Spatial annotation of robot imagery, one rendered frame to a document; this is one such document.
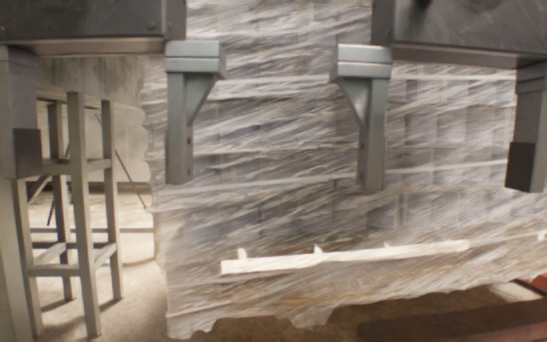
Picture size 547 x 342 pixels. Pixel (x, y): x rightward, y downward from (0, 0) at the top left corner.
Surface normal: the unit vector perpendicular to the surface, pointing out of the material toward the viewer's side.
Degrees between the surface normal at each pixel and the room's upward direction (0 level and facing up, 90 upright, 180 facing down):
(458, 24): 90
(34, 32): 90
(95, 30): 90
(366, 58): 90
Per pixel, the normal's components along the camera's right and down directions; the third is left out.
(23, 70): 1.00, 0.03
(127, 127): 0.15, 0.13
